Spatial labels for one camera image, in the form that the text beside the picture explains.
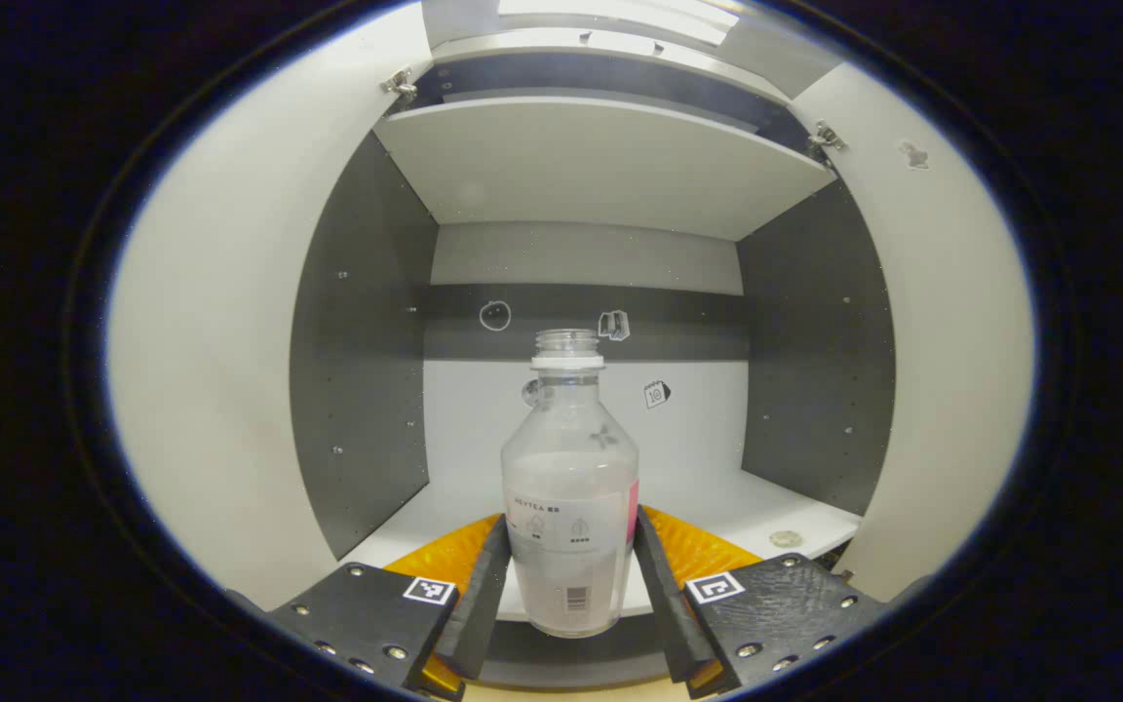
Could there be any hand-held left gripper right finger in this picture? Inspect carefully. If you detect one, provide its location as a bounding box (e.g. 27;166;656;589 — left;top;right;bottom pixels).
632;504;886;699

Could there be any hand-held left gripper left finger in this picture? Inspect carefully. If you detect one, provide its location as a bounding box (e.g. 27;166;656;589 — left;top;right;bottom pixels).
269;514;514;701

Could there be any clear plastic bottle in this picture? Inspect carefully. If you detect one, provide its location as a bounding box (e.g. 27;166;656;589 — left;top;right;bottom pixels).
500;329;640;640

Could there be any grey white cabinet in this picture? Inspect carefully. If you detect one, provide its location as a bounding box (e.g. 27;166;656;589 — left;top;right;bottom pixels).
289;0;899;691

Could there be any grey cabinet door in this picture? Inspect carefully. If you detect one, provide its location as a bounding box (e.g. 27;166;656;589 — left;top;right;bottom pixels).
791;60;1037;604
105;5;436;610

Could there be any large ceiling light panel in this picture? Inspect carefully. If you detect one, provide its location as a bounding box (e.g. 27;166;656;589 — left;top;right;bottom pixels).
498;0;740;45

